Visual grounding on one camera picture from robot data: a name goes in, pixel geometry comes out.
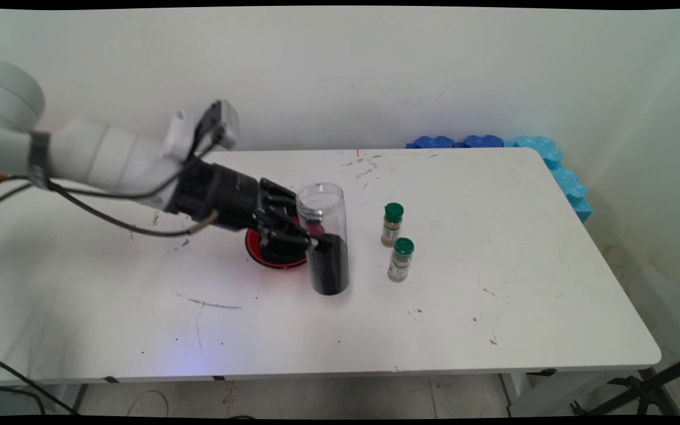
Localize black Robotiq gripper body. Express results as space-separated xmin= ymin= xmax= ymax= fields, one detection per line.
xmin=166 ymin=156 xmax=265 ymax=232

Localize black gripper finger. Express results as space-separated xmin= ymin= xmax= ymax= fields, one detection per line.
xmin=259 ymin=229 xmax=320 ymax=264
xmin=260 ymin=177 xmax=303 ymax=225

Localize clear plastic jar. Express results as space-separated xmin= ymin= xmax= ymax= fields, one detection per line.
xmin=296 ymin=182 xmax=351 ymax=296

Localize red bowl black rim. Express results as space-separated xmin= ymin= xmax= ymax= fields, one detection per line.
xmin=245 ymin=215 xmax=308 ymax=270

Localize green-capped spice bottle barcode label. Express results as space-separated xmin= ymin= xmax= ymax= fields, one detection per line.
xmin=381 ymin=202 xmax=405 ymax=247

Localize green-capped spice bottle pepper print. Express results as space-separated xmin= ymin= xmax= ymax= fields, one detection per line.
xmin=388 ymin=237 xmax=415 ymax=283

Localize dark blue foam mat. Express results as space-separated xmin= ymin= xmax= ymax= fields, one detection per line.
xmin=406 ymin=135 xmax=505 ymax=149

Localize white table leg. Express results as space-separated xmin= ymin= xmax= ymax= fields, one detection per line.
xmin=499 ymin=371 xmax=659 ymax=417
xmin=51 ymin=384 xmax=90 ymax=415

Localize light blue foam mat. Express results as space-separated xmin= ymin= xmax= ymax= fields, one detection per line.
xmin=505 ymin=136 xmax=593 ymax=224

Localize black tripod stand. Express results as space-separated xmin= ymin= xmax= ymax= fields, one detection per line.
xmin=570 ymin=349 xmax=680 ymax=417

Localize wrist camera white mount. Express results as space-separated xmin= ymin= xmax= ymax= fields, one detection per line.
xmin=162 ymin=99 xmax=240 ymax=163

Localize black gripper cable tan end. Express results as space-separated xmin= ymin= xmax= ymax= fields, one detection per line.
xmin=0 ymin=180 xmax=220 ymax=238

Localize black velcro arm strap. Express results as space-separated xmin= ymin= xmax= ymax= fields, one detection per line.
xmin=27 ymin=131 xmax=53 ymax=189

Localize grey floor wire loop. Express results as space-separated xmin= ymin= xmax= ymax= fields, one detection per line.
xmin=126 ymin=390 xmax=171 ymax=417

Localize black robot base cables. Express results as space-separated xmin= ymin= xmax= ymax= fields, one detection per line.
xmin=0 ymin=349 xmax=78 ymax=416

